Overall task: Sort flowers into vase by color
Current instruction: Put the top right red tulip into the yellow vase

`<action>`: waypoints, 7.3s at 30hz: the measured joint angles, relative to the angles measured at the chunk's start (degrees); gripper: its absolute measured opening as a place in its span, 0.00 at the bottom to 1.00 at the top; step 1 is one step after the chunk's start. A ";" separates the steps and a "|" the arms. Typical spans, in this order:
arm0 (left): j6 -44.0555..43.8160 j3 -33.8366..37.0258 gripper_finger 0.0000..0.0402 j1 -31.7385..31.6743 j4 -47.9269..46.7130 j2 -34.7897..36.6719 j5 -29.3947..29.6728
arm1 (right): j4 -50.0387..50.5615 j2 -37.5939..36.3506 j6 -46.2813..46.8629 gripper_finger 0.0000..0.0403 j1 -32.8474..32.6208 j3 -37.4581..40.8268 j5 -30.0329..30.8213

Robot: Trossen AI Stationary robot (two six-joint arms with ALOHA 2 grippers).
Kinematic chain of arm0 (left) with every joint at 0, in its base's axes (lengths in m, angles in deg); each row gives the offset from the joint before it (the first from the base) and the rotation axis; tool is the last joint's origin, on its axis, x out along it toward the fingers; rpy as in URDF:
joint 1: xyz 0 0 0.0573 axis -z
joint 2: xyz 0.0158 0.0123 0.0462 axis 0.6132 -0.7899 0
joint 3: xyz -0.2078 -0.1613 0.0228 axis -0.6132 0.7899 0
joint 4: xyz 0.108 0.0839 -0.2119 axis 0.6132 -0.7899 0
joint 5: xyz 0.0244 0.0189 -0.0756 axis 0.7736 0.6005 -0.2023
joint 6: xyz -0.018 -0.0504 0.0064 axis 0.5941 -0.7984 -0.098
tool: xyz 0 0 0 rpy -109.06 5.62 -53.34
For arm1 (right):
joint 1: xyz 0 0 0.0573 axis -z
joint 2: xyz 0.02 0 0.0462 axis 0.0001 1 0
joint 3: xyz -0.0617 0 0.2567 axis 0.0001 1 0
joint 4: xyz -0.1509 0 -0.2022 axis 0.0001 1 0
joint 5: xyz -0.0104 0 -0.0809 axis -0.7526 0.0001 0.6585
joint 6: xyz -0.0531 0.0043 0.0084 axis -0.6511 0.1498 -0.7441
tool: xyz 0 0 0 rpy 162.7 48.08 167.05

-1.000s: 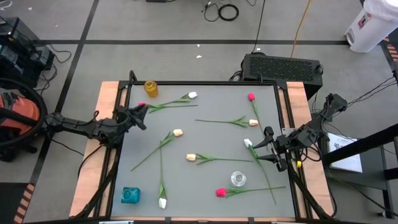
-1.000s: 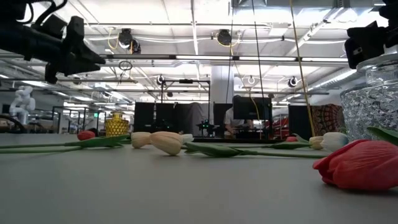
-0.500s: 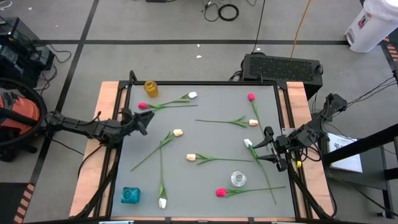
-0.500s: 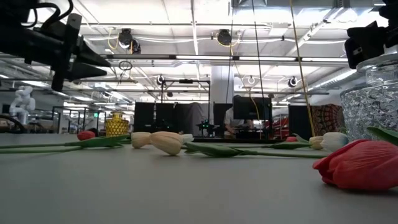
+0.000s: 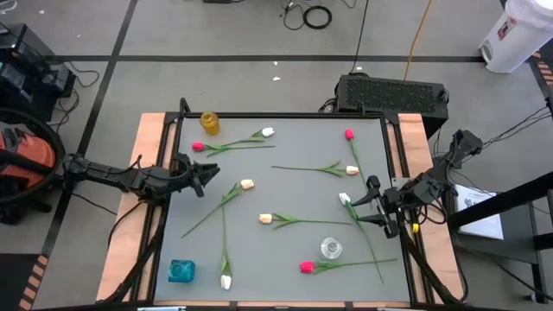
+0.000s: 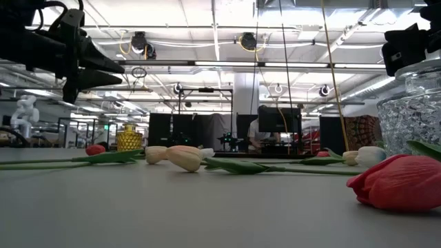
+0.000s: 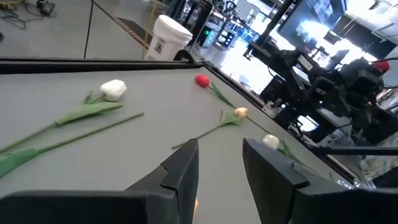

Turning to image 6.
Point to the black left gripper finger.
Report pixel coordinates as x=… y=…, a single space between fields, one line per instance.
x=100 y=58
x=96 y=80

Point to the red artificial tulip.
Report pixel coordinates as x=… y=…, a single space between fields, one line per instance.
x=322 y=154
x=95 y=149
x=399 y=182

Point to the black background robot arm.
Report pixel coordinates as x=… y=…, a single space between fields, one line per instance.
x=227 y=139

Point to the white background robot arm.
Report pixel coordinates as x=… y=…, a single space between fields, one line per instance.
x=24 y=115

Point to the clear glass vase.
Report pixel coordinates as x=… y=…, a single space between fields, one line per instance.
x=413 y=113

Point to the yellow glass vase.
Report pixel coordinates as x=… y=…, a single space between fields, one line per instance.
x=129 y=137

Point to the black partition panel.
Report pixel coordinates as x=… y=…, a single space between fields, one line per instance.
x=331 y=135
x=160 y=129

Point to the red patterned tapestry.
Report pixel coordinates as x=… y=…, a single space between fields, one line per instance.
x=361 y=132

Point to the red storage bins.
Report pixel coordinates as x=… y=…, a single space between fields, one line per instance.
x=311 y=137

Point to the long ceiling light bar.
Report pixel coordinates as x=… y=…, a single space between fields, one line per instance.
x=262 y=64

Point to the black computer monitor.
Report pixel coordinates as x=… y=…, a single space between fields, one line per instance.
x=279 y=120

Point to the person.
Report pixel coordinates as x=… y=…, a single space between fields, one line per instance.
x=255 y=132

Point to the black metal frame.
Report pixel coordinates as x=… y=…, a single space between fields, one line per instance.
x=86 y=118

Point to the black background frame rig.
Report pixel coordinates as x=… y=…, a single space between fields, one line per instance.
x=206 y=90

